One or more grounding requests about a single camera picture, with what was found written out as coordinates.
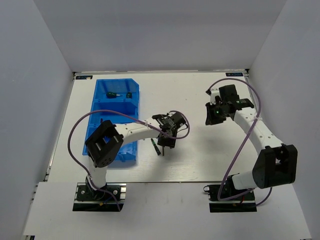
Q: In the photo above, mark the black green precision screwdriver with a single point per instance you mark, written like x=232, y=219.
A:
x=155, y=147

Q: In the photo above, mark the left corner label sticker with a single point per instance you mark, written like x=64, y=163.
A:
x=83, y=77

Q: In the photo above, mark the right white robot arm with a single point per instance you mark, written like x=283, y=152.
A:
x=276, y=163

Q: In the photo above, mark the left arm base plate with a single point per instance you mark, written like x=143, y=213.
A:
x=87, y=200

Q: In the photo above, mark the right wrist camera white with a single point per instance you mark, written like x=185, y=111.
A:
x=214, y=94

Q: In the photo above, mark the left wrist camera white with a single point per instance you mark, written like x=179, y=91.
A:
x=170, y=113

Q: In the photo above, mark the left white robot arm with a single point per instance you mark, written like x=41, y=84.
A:
x=105, y=142

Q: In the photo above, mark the corner label sticker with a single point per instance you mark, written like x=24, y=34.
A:
x=83, y=77
x=234, y=74

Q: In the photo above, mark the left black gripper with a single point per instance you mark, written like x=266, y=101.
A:
x=171, y=142

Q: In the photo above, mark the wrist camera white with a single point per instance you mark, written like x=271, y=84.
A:
x=214, y=94
x=170, y=113

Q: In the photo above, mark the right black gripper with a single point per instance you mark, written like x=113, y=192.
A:
x=211, y=119

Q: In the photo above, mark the right corner label sticker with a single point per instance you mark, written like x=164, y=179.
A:
x=234, y=74

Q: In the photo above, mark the green stubby screwdriver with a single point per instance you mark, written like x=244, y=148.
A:
x=111, y=95

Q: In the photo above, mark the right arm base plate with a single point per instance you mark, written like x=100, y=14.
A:
x=242, y=204

